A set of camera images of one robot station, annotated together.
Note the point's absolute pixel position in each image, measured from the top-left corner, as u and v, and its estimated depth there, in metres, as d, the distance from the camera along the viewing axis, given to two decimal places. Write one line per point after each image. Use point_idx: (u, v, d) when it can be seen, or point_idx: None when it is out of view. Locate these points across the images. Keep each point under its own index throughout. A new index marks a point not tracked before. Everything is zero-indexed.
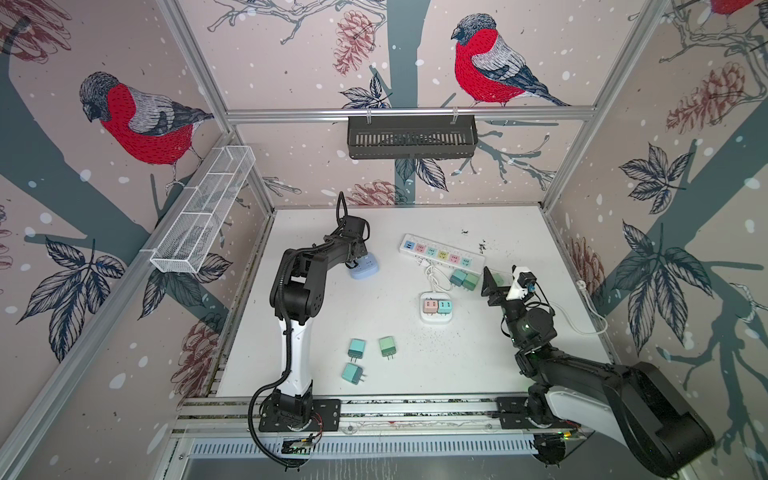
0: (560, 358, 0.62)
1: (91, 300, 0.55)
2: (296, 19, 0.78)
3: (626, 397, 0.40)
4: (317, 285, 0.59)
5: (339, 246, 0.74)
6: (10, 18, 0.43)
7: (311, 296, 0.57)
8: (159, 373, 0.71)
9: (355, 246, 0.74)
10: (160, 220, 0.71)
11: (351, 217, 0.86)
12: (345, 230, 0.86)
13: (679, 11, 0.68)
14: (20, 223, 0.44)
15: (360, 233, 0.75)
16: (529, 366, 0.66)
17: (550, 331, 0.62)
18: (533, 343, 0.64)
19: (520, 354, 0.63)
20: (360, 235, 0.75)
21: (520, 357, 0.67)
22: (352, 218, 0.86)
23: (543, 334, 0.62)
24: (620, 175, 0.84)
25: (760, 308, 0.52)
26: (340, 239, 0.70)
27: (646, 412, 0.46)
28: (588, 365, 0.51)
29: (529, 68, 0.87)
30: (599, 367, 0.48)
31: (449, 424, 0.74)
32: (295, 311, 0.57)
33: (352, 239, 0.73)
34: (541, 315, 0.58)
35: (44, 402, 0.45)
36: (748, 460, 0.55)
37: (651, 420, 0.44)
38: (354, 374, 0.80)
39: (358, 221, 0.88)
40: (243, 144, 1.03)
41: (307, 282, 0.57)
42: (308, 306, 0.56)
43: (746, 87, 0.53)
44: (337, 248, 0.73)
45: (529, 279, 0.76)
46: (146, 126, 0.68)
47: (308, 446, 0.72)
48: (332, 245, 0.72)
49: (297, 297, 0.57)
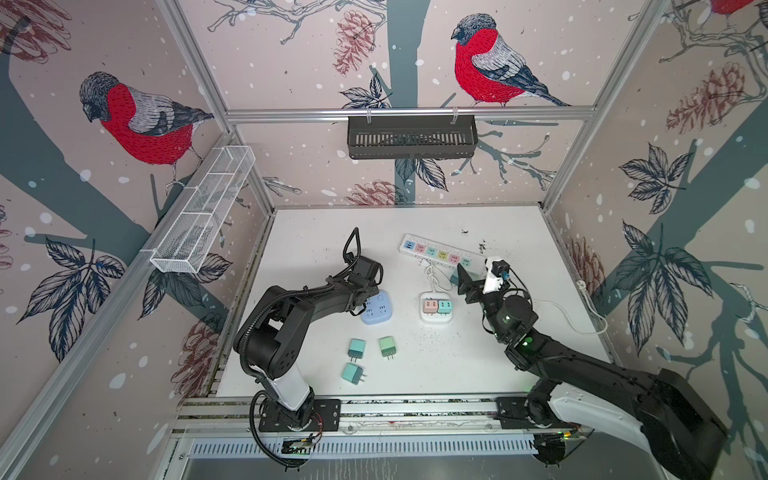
0: (564, 356, 0.57)
1: (91, 300, 0.55)
2: (296, 19, 0.78)
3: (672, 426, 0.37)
4: (290, 341, 0.47)
5: (337, 294, 0.63)
6: (10, 18, 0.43)
7: (278, 352, 0.45)
8: (159, 374, 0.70)
9: (359, 293, 0.71)
10: (160, 220, 0.71)
11: (364, 260, 0.75)
12: (354, 275, 0.75)
13: (679, 11, 0.68)
14: (21, 223, 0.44)
15: (369, 279, 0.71)
16: (522, 359, 0.61)
17: (531, 316, 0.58)
18: (519, 333, 0.59)
19: (511, 350, 0.63)
20: (370, 278, 0.77)
21: (510, 351, 0.63)
22: (363, 260, 0.75)
23: (525, 320, 0.59)
24: (620, 175, 0.84)
25: (760, 308, 0.52)
26: (340, 286, 0.68)
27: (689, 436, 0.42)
28: (601, 369, 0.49)
29: (529, 68, 0.87)
30: (615, 374, 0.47)
31: (449, 424, 0.74)
32: (259, 364, 0.45)
33: (356, 288, 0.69)
34: (523, 303, 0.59)
35: (43, 404, 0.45)
36: (748, 460, 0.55)
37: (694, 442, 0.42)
38: (354, 374, 0.80)
39: (370, 262, 0.75)
40: (243, 144, 1.03)
41: (279, 335, 0.47)
42: (273, 365, 0.45)
43: (746, 87, 0.53)
44: (332, 296, 0.61)
45: (502, 267, 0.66)
46: (146, 126, 0.68)
47: (308, 446, 0.72)
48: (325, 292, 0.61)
49: (263, 349, 0.46)
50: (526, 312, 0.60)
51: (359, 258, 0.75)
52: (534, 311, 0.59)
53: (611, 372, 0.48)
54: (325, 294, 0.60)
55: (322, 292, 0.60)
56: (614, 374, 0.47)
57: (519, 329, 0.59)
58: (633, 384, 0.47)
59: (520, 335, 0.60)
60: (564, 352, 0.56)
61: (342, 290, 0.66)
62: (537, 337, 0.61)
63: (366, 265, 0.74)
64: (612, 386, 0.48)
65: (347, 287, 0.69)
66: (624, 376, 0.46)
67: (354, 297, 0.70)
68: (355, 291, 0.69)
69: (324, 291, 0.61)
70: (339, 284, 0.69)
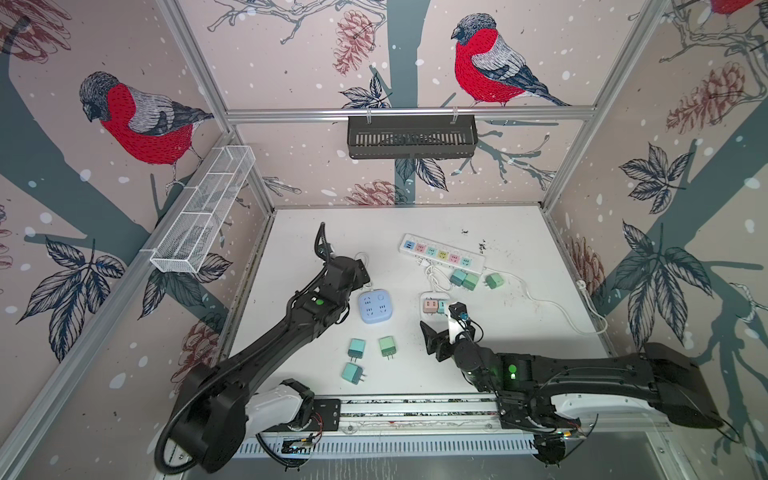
0: (560, 374, 0.52)
1: (91, 300, 0.55)
2: (296, 19, 0.78)
3: (698, 403, 0.44)
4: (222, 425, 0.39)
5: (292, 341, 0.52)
6: (10, 18, 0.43)
7: (210, 440, 0.38)
8: (159, 374, 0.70)
9: (331, 313, 0.60)
10: (160, 220, 0.71)
11: (334, 263, 0.63)
12: (325, 288, 0.62)
13: (679, 11, 0.68)
14: (21, 222, 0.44)
15: (340, 290, 0.63)
16: (521, 396, 0.55)
17: (484, 355, 0.55)
18: (486, 373, 0.55)
19: (503, 393, 0.56)
20: (343, 287, 0.64)
21: (503, 395, 0.57)
22: (336, 269, 0.61)
23: (484, 362, 0.54)
24: (620, 175, 0.84)
25: (760, 307, 0.52)
26: (301, 323, 0.55)
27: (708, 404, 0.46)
28: (597, 371, 0.49)
29: (529, 68, 0.87)
30: (612, 370, 0.48)
31: (450, 424, 0.74)
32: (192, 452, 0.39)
33: (327, 309, 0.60)
34: (475, 346, 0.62)
35: (43, 403, 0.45)
36: (749, 460, 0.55)
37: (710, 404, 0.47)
38: (354, 374, 0.80)
39: (343, 266, 0.63)
40: (243, 144, 1.03)
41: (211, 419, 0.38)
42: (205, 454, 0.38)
43: (746, 87, 0.53)
44: (284, 347, 0.51)
45: (458, 307, 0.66)
46: (146, 126, 0.68)
47: (308, 446, 0.72)
48: (272, 347, 0.49)
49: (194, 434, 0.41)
50: (482, 357, 0.55)
51: (333, 266, 0.62)
52: (480, 348, 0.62)
53: (607, 368, 0.49)
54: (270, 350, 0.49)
55: (266, 347, 0.49)
56: (612, 370, 0.48)
57: (490, 375, 0.56)
58: (636, 376, 0.45)
59: (494, 375, 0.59)
60: (557, 371, 0.53)
61: (302, 332, 0.54)
62: (519, 365, 0.57)
63: (337, 273, 0.60)
64: (623, 386, 0.46)
65: (311, 315, 0.57)
66: (623, 371, 0.47)
67: (324, 319, 0.59)
68: (323, 317, 0.58)
69: (270, 343, 0.50)
70: (297, 321, 0.55)
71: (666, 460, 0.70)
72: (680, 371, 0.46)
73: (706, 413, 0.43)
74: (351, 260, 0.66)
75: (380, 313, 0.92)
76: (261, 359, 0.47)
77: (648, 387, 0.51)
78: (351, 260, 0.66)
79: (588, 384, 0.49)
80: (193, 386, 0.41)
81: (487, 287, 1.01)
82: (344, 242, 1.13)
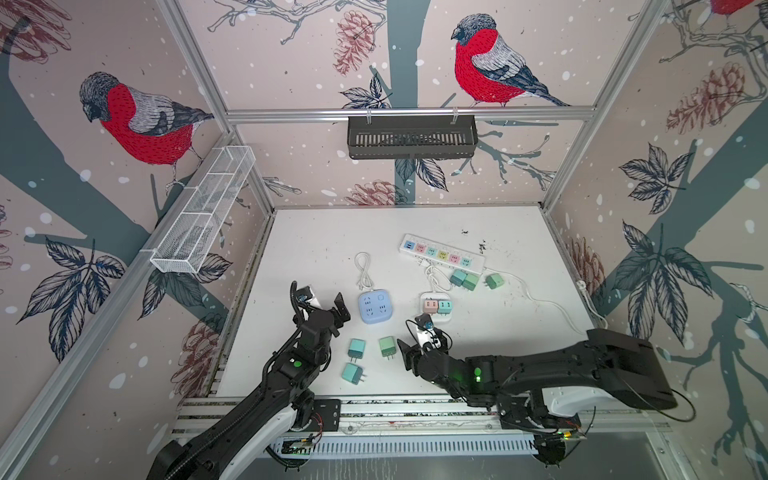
0: (514, 372, 0.53)
1: (91, 300, 0.55)
2: (296, 19, 0.78)
3: (631, 382, 0.43)
4: None
5: (269, 411, 0.54)
6: (10, 18, 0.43)
7: None
8: (159, 374, 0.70)
9: (309, 375, 0.61)
10: (160, 220, 0.71)
11: (308, 322, 0.62)
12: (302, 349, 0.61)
13: (679, 11, 0.68)
14: (21, 223, 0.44)
15: (317, 349, 0.64)
16: (486, 397, 0.56)
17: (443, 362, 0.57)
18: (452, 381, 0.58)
19: (472, 397, 0.58)
20: (320, 346, 0.64)
21: (471, 399, 0.57)
22: (311, 330, 0.61)
23: (444, 372, 0.56)
24: (620, 175, 0.84)
25: (760, 308, 0.52)
26: (277, 389, 0.56)
27: (646, 383, 0.43)
28: (549, 363, 0.49)
29: (529, 68, 0.87)
30: (561, 361, 0.48)
31: (450, 424, 0.74)
32: None
33: (305, 371, 0.61)
34: (437, 355, 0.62)
35: (43, 403, 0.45)
36: (748, 460, 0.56)
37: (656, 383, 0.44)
38: (354, 374, 0.80)
39: (319, 327, 0.62)
40: (243, 144, 1.03)
41: None
42: None
43: (746, 87, 0.53)
44: (260, 419, 0.52)
45: (423, 318, 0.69)
46: (146, 126, 0.68)
47: (308, 446, 0.72)
48: (245, 420, 0.50)
49: None
50: (443, 365, 0.57)
51: (308, 329, 0.61)
52: (442, 355, 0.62)
53: (556, 359, 0.48)
54: (244, 424, 0.49)
55: (239, 420, 0.50)
56: (560, 361, 0.48)
57: (453, 381, 0.58)
58: (582, 365, 0.45)
59: (459, 382, 0.60)
60: (515, 368, 0.53)
61: (278, 399, 0.55)
62: (483, 366, 0.58)
63: (312, 336, 0.61)
64: (570, 376, 0.46)
65: (288, 379, 0.58)
66: (570, 362, 0.47)
67: (303, 382, 0.60)
68: (301, 381, 0.60)
69: (243, 417, 0.50)
70: (273, 386, 0.56)
71: (667, 460, 0.70)
72: (629, 353, 0.46)
73: (638, 390, 0.42)
74: (328, 314, 0.74)
75: (381, 312, 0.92)
76: (234, 432, 0.48)
77: (590, 373, 0.43)
78: (328, 313, 0.73)
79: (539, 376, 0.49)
80: (163, 467, 0.42)
81: (487, 288, 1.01)
82: (344, 242, 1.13)
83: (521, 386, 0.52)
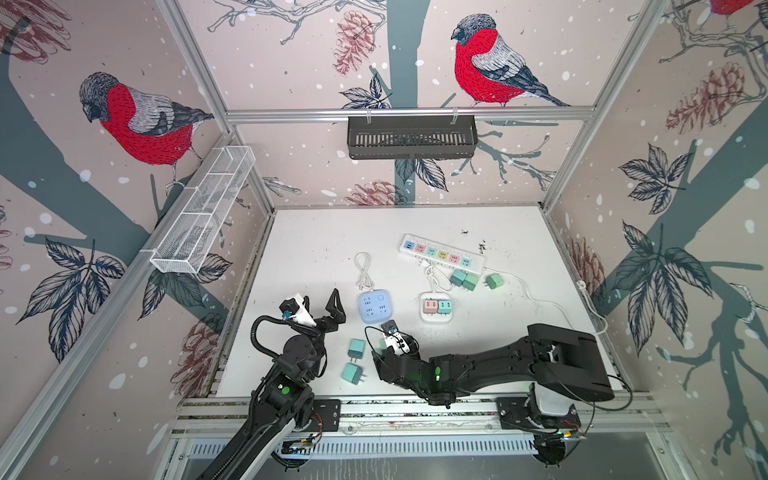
0: (467, 369, 0.55)
1: (90, 300, 0.55)
2: (296, 19, 0.78)
3: (555, 372, 0.44)
4: None
5: (258, 445, 0.55)
6: (10, 18, 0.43)
7: None
8: (159, 374, 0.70)
9: (301, 398, 0.62)
10: (160, 220, 0.71)
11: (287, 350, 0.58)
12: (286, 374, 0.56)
13: (679, 11, 0.68)
14: (21, 223, 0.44)
15: (302, 373, 0.61)
16: (446, 395, 0.59)
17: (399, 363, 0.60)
18: (414, 381, 0.61)
19: (432, 396, 0.60)
20: (305, 370, 0.61)
21: (431, 398, 0.60)
22: (286, 363, 0.57)
23: (401, 372, 0.59)
24: (620, 175, 0.84)
25: (760, 308, 0.52)
26: (264, 424, 0.56)
27: (573, 374, 0.44)
28: (495, 359, 0.51)
29: (529, 68, 0.87)
30: (505, 357, 0.49)
31: (450, 424, 0.74)
32: None
33: (294, 397, 0.60)
34: (397, 358, 0.61)
35: (43, 403, 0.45)
36: (748, 460, 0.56)
37: (582, 374, 0.45)
38: (354, 374, 0.80)
39: (297, 358, 0.57)
40: (243, 144, 1.03)
41: None
42: None
43: (746, 87, 0.53)
44: (250, 456, 0.54)
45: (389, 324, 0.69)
46: (146, 126, 0.68)
47: (308, 446, 0.72)
48: (234, 462, 0.51)
49: None
50: (401, 366, 0.59)
51: (283, 362, 0.57)
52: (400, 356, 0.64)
53: (502, 355, 0.50)
54: (232, 468, 0.50)
55: (229, 461, 0.51)
56: (505, 357, 0.49)
57: (411, 380, 0.60)
58: (521, 360, 0.47)
59: (418, 381, 0.61)
60: (468, 365, 0.55)
61: (265, 435, 0.55)
62: (443, 365, 0.60)
63: (289, 370, 0.57)
64: (512, 371, 0.47)
65: (276, 410, 0.58)
66: (512, 357, 0.48)
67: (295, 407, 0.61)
68: (291, 407, 0.60)
69: (231, 461, 0.51)
70: (261, 420, 0.56)
71: (667, 460, 0.70)
72: (570, 348, 0.47)
73: (559, 380, 0.43)
74: (305, 339, 0.67)
75: (381, 312, 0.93)
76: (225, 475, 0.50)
77: (528, 369, 0.45)
78: (305, 339, 0.67)
79: (487, 372, 0.51)
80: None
81: (487, 288, 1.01)
82: (344, 242, 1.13)
83: (472, 384, 0.54)
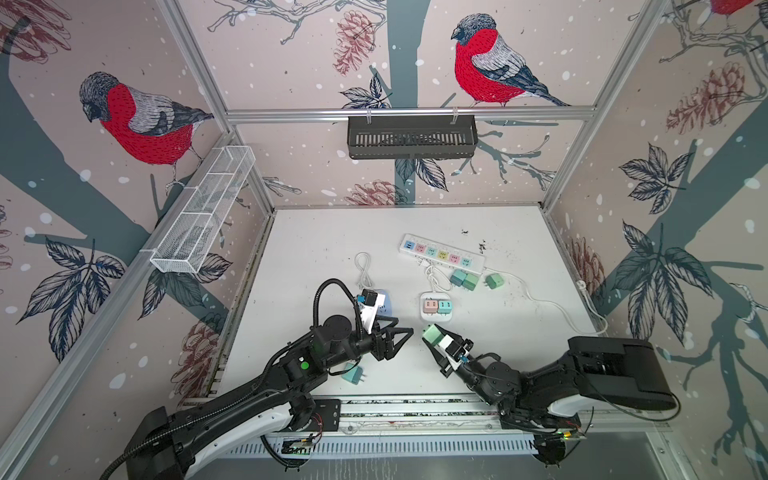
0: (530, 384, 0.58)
1: (91, 300, 0.55)
2: (296, 19, 0.78)
3: (596, 383, 0.45)
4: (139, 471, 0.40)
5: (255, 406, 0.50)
6: (10, 18, 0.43)
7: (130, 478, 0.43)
8: (159, 373, 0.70)
9: (313, 380, 0.56)
10: (160, 220, 0.71)
11: (323, 328, 0.55)
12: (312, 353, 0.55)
13: (679, 11, 0.68)
14: (20, 223, 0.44)
15: (325, 357, 0.57)
16: (524, 411, 0.61)
17: (511, 374, 0.59)
18: (516, 392, 0.57)
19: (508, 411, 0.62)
20: (331, 357, 0.57)
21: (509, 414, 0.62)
22: (320, 336, 0.54)
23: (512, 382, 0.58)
24: (620, 175, 0.84)
25: (761, 308, 0.52)
26: (271, 389, 0.52)
27: (617, 386, 0.44)
28: (547, 374, 0.54)
29: (529, 68, 0.87)
30: (554, 370, 0.52)
31: (450, 424, 0.74)
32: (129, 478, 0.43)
33: (308, 376, 0.56)
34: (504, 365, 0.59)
35: (44, 403, 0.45)
36: (748, 461, 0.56)
37: (626, 383, 0.44)
38: (354, 374, 0.80)
39: (331, 337, 0.54)
40: (243, 144, 1.03)
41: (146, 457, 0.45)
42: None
43: (746, 87, 0.53)
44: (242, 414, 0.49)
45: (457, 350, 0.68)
46: (146, 126, 0.68)
47: (308, 446, 0.72)
48: (227, 413, 0.48)
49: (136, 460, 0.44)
50: (510, 375, 0.59)
51: (318, 334, 0.54)
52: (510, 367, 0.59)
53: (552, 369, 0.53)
54: (226, 417, 0.47)
55: (223, 410, 0.48)
56: (552, 372, 0.53)
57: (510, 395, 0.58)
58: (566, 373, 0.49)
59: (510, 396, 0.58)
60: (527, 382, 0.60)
61: (270, 398, 0.51)
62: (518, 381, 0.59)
63: (320, 343, 0.53)
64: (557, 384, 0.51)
65: (288, 380, 0.54)
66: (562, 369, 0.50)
67: (305, 385, 0.56)
68: (301, 385, 0.54)
69: (231, 407, 0.48)
70: (271, 384, 0.53)
71: (666, 460, 0.70)
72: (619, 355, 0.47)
73: (599, 391, 0.44)
74: (347, 322, 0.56)
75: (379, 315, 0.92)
76: (213, 422, 0.46)
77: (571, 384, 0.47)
78: (346, 323, 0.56)
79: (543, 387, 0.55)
80: (147, 430, 0.43)
81: (488, 288, 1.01)
82: (344, 242, 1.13)
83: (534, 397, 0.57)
